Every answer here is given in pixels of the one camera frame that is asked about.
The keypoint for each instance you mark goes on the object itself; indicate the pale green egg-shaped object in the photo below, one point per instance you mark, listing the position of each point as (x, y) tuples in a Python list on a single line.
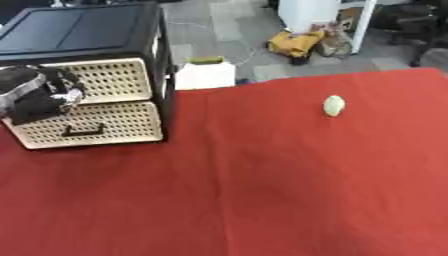
[(333, 105)]

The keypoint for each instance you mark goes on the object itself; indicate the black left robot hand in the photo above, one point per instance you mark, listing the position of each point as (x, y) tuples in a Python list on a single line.
[(44, 96)]

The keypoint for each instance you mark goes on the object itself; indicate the white box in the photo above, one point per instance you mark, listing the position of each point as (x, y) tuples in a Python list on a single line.
[(204, 76)]

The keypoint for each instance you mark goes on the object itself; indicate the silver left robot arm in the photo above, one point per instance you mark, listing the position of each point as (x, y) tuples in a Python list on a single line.
[(16, 86)]

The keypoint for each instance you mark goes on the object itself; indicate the tan bag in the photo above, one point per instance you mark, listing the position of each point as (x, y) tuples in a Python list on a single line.
[(333, 43)]

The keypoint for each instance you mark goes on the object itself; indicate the white cabinet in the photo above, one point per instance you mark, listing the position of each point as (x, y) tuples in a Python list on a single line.
[(324, 16)]

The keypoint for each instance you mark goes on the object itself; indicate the black cabinet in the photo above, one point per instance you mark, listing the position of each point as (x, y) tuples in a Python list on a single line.
[(81, 30)]

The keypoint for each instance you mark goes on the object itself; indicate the yellow bag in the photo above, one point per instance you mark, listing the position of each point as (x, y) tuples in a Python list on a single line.
[(294, 43)]

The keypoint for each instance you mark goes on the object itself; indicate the black office chair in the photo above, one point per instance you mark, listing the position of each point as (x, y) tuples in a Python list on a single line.
[(417, 25)]

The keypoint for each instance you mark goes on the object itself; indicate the green flat object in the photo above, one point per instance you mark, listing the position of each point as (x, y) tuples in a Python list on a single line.
[(206, 60)]

